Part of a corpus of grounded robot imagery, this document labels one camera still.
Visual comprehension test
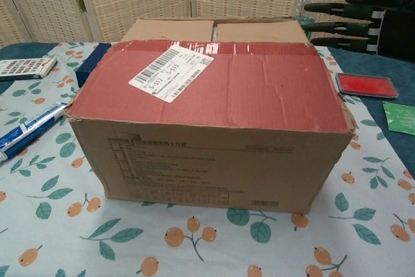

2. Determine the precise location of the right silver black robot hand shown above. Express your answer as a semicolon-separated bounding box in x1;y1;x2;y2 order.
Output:
303;0;415;62

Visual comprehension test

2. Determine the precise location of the red-topped cardboard box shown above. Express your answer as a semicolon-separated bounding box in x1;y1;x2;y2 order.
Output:
63;17;357;209

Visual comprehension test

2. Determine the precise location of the dark blue rectangular box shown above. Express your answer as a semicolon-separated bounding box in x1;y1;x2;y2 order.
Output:
76;42;113;89

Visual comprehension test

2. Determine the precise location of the red ink pad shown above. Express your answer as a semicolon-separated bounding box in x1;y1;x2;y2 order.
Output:
335;71;399;99

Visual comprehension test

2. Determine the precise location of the green sachet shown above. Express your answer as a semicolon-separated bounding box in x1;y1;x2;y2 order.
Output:
381;101;415;135

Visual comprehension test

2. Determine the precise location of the floral fruit-print tablecloth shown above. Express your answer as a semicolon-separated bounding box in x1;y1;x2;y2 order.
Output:
0;42;415;277

